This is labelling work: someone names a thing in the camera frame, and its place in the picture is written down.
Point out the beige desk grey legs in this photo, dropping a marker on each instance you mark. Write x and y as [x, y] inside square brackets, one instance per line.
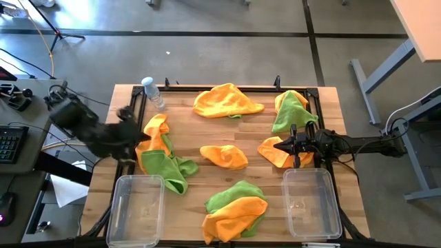
[423, 27]

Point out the orange microfiber towel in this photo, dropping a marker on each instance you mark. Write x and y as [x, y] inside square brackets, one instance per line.
[231, 217]
[224, 156]
[224, 100]
[155, 127]
[279, 103]
[272, 158]

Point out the small black caster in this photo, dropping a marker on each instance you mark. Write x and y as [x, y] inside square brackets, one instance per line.
[43, 226]

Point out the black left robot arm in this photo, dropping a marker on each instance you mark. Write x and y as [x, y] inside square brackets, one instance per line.
[86, 124]

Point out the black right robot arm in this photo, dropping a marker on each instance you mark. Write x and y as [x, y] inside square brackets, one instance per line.
[361, 143]

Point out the clear plastic bottle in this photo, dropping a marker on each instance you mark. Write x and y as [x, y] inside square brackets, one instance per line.
[15, 12]

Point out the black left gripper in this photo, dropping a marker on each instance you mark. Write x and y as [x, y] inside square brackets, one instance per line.
[129, 137]

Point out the black metal table frame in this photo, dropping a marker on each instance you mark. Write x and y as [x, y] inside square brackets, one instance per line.
[186, 89]

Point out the clear water bottle blue cap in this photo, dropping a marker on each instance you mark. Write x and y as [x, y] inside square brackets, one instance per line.
[151, 91]

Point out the grey metal desk frame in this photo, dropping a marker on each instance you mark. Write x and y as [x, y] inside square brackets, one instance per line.
[416, 162]

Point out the black clamp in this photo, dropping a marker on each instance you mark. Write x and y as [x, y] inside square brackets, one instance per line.
[167, 83]
[277, 82]

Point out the black desk gadget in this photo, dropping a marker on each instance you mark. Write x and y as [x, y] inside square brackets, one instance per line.
[19, 100]

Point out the black backlit keyboard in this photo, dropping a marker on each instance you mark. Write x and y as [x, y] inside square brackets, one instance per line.
[12, 144]

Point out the white label strip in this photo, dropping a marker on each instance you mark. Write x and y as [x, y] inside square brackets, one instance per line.
[320, 245]

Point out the clear plastic basket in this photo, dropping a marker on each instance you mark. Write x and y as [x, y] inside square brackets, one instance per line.
[138, 210]
[310, 203]

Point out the white paper sheet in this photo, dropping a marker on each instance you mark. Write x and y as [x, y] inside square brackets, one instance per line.
[67, 193]

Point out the black tripod stand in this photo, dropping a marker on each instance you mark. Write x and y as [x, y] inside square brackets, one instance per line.
[58, 34]

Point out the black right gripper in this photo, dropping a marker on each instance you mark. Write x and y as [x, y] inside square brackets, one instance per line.
[305, 144]

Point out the black computer mouse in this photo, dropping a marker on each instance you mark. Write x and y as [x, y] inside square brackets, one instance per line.
[6, 206]

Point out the black desk beam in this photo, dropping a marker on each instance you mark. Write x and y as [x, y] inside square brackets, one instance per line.
[62, 168]

